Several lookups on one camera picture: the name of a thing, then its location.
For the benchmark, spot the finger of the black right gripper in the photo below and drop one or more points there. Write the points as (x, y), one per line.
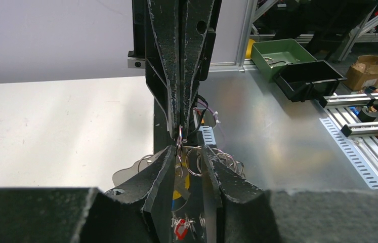
(162, 52)
(195, 20)

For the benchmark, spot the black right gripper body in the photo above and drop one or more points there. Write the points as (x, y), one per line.
(137, 56)

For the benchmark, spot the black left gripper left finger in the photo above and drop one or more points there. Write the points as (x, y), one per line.
(138, 210)

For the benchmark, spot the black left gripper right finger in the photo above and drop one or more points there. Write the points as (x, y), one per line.
(237, 211)

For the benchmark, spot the large steel keyring plate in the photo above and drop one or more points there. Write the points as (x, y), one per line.
(208, 137)

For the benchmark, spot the red key tag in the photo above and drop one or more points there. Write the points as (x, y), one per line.
(180, 228)

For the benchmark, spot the green plastic bin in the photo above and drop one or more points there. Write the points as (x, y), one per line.
(271, 56)

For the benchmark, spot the black plastic bin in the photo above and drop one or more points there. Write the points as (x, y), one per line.
(308, 80)

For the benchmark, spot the small cardboard box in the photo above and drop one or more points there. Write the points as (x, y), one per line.
(363, 73)

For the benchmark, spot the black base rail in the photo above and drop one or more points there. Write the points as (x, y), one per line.
(169, 131)

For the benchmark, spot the metal base plate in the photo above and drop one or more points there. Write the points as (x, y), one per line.
(286, 145)

